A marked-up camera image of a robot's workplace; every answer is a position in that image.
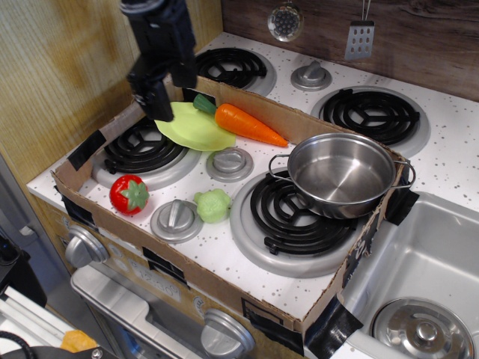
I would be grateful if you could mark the front right black burner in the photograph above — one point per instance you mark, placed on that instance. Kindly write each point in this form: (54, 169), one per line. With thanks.
(275, 231)

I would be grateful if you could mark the silver oven door handle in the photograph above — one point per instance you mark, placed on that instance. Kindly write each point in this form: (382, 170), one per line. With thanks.
(128, 310)

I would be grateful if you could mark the grey centre stove knob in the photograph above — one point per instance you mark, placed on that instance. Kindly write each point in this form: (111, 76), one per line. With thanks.
(229, 165)

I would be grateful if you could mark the green toy lettuce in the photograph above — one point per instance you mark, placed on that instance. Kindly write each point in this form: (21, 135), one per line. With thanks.
(212, 206)

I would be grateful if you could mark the orange toy carrot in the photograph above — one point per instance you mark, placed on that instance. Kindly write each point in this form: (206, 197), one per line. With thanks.
(237, 121)

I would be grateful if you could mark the black burner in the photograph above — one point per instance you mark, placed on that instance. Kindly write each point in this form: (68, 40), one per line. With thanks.
(144, 151)
(384, 115)
(240, 68)
(275, 231)

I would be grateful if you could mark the orange yellow cloth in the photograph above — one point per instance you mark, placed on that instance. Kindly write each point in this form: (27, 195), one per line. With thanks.
(77, 341)

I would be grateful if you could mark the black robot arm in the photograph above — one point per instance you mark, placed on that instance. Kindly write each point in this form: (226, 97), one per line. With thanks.
(165, 38)

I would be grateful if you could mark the grey back stove knob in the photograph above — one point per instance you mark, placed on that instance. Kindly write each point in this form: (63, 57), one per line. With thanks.
(312, 77)

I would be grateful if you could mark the brown cardboard fence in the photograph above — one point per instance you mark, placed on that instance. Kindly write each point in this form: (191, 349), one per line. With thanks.
(209, 268)

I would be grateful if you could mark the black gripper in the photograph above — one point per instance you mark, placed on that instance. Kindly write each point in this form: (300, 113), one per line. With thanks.
(164, 35)

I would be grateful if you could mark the silver oven dial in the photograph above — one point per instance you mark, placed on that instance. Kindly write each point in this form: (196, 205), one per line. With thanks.
(224, 337)
(84, 248)

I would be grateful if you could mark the stainless steel pot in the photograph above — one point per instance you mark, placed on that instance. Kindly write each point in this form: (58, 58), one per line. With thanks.
(345, 175)

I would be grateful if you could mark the red toy strawberry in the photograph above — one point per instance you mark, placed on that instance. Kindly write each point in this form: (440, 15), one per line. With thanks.
(129, 194)

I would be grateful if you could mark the hanging metal slotted spatula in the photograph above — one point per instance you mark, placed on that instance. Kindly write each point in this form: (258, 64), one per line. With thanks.
(360, 36)

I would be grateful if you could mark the front left black burner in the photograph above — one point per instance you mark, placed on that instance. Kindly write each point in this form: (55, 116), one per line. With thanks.
(144, 151)

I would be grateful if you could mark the hanging metal strainer spoon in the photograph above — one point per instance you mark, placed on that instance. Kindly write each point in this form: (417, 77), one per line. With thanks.
(285, 22)

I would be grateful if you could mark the grey sink basin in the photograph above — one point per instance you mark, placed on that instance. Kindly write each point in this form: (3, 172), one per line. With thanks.
(431, 254)

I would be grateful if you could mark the steel pot lid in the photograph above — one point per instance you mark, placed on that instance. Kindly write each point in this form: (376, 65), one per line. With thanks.
(421, 328)

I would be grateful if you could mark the right silver oven dial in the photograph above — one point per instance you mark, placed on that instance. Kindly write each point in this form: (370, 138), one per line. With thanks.
(224, 337)

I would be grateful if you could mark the grey front stove knob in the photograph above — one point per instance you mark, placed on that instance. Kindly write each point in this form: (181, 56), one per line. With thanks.
(176, 221)

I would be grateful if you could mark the light green plastic plate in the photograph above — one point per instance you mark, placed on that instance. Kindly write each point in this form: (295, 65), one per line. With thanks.
(195, 129)

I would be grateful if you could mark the grey stove knob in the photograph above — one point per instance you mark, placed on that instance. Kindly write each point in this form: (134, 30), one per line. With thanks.
(176, 221)
(312, 77)
(229, 165)

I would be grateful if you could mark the back left black burner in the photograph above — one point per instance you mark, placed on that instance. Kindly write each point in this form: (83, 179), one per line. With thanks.
(240, 68)

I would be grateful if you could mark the back right black burner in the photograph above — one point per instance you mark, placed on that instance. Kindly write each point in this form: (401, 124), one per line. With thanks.
(384, 115)

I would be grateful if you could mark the left silver oven dial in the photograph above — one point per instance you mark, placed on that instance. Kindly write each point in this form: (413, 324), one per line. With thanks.
(84, 248)

